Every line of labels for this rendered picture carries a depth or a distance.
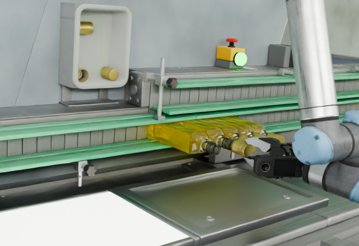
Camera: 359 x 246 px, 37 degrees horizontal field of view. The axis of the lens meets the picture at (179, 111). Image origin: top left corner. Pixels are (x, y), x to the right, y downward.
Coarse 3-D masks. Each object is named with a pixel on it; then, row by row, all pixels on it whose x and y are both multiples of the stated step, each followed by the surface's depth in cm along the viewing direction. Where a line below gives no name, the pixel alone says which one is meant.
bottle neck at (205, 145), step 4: (204, 140) 139; (200, 144) 139; (204, 144) 138; (208, 144) 137; (212, 144) 137; (216, 144) 136; (200, 148) 139; (204, 148) 138; (208, 148) 137; (212, 148) 136; (216, 148) 138; (220, 148) 137; (208, 152) 137; (212, 152) 136; (216, 152) 137
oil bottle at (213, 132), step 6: (192, 120) 153; (192, 126) 148; (198, 126) 147; (204, 126) 147; (210, 126) 148; (210, 132) 143; (216, 132) 143; (222, 132) 145; (210, 138) 143; (216, 138) 143
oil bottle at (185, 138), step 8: (152, 128) 152; (160, 128) 149; (168, 128) 146; (176, 128) 144; (184, 128) 145; (192, 128) 145; (152, 136) 152; (160, 136) 149; (168, 136) 147; (176, 136) 144; (184, 136) 141; (192, 136) 139; (200, 136) 140; (168, 144) 147; (176, 144) 144; (184, 144) 142; (192, 144) 139; (192, 152) 140; (200, 152) 140
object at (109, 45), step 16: (80, 16) 145; (96, 16) 148; (112, 16) 152; (128, 16) 147; (96, 32) 149; (112, 32) 152; (128, 32) 148; (80, 48) 147; (96, 48) 150; (112, 48) 153; (128, 48) 149; (80, 64) 148; (96, 64) 152; (112, 64) 154; (128, 64) 150; (96, 80) 149
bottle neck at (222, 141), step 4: (220, 136) 143; (216, 140) 143; (220, 140) 142; (224, 140) 141; (228, 140) 140; (232, 140) 140; (220, 144) 142; (224, 144) 140; (228, 144) 139; (224, 148) 141; (228, 148) 140
